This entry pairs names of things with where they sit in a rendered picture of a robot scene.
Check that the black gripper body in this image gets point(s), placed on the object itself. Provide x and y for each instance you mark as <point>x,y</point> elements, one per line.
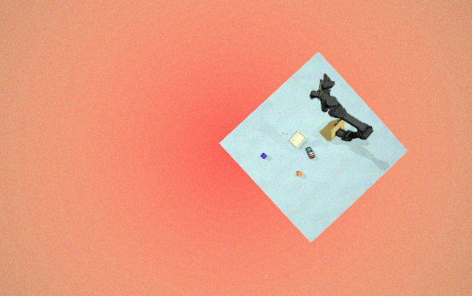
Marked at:
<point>326,93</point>

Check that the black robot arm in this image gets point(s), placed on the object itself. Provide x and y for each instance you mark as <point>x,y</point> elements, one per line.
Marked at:
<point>337,111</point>

